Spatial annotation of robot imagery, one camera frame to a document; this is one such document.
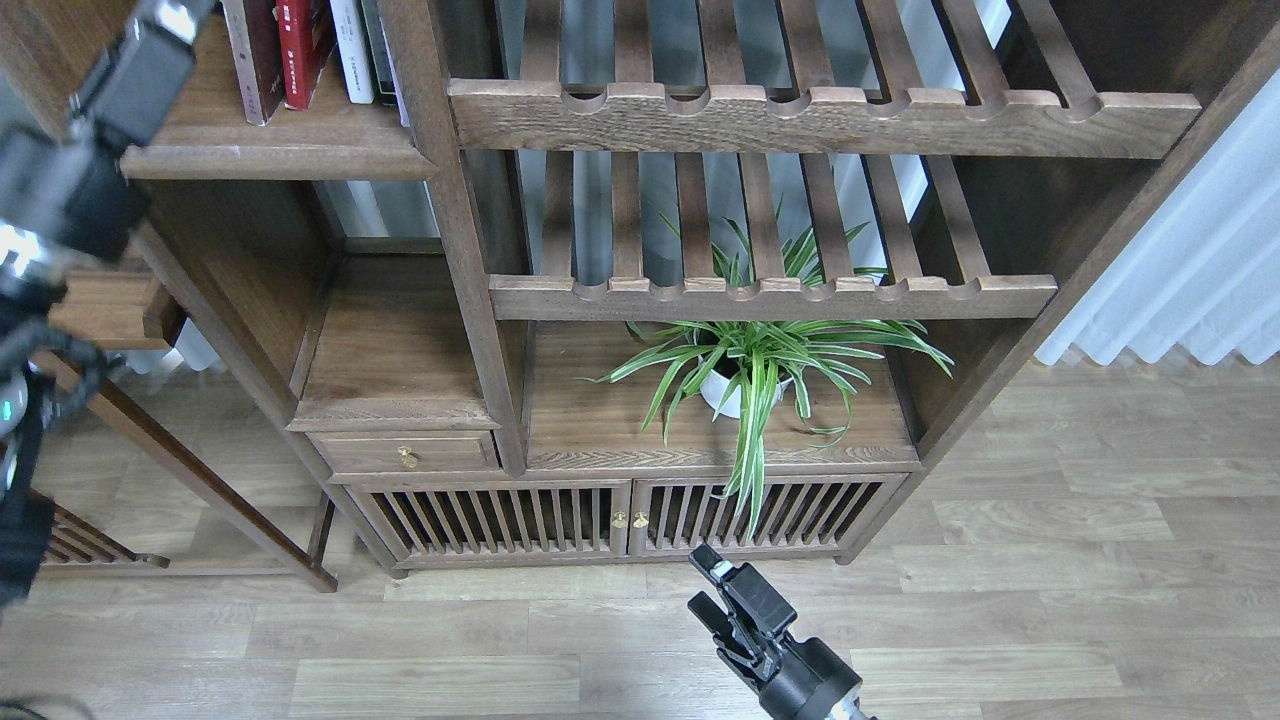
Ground dark upright book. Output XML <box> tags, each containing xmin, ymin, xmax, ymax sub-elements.
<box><xmin>361</xmin><ymin>0</ymin><xmax>398</xmax><ymax>105</ymax></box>

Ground white plant pot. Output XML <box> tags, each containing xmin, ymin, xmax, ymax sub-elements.
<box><xmin>699</xmin><ymin>355</ymin><xmax>794</xmax><ymax>425</ymax></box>

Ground maroon book white characters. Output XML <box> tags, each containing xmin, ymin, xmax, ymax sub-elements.
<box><xmin>221</xmin><ymin>1</ymin><xmax>285</xmax><ymax>127</ymax></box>

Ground green spider plant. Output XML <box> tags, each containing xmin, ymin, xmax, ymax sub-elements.
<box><xmin>580</xmin><ymin>205</ymin><xmax>956</xmax><ymax>544</ymax></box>

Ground white upright book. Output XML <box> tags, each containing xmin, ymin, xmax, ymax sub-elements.
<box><xmin>330</xmin><ymin>0</ymin><xmax>376</xmax><ymax>104</ymax></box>

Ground dark wooden bookshelf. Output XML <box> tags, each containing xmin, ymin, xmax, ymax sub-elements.
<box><xmin>0</xmin><ymin>0</ymin><xmax>1280</xmax><ymax>582</ymax></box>

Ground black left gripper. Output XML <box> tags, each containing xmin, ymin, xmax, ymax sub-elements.
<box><xmin>1</xmin><ymin>0</ymin><xmax>218</xmax><ymax>263</ymax></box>

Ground red book with photos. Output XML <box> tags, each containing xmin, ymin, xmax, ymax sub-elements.
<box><xmin>275</xmin><ymin>1</ymin><xmax>337</xmax><ymax>111</ymax></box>

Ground pale purple upright book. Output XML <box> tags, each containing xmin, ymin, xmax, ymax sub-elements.
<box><xmin>378</xmin><ymin>1</ymin><xmax>412</xmax><ymax>128</ymax></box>

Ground white curtain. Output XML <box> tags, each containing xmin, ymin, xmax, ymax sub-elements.
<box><xmin>1036</xmin><ymin>77</ymin><xmax>1279</xmax><ymax>366</ymax></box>

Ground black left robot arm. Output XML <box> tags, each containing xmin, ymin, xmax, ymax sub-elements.
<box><xmin>1</xmin><ymin>1</ymin><xmax>214</xmax><ymax>605</ymax></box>

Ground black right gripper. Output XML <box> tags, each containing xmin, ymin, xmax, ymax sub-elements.
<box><xmin>687</xmin><ymin>543</ymin><xmax>864</xmax><ymax>719</ymax></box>

